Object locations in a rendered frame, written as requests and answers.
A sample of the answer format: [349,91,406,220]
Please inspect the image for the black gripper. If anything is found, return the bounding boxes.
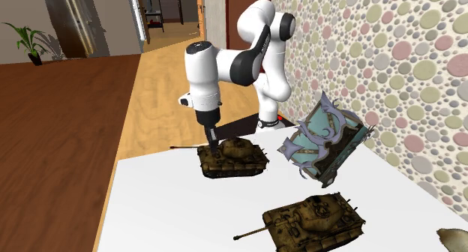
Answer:
[195,107,222,158]

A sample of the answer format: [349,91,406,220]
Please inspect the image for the olive brown toy tank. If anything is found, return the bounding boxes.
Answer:
[169,136,271,179]
[232,191,367,252]

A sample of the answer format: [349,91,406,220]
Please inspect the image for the dark robot stand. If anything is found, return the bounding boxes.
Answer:
[214,112,296,141]

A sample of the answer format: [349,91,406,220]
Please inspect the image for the teal ornate fantasy book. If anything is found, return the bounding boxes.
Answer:
[276,90,377,189]

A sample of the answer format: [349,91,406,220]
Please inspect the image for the red brown door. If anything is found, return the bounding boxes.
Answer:
[225,0,274,52]

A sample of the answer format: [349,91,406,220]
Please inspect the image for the dark shelf unit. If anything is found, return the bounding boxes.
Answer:
[142,0,167,30]

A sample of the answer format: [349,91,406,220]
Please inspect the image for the white open door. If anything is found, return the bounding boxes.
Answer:
[125,0,148,44]

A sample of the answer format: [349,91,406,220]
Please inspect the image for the steel refrigerator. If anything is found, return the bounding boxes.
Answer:
[41,0,111,59]

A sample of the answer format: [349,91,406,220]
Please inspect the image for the green potted plant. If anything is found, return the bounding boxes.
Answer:
[1,22,50,67]

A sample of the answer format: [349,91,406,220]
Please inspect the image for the tan pointed shell shape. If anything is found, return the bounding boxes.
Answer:
[436,227,468,252]

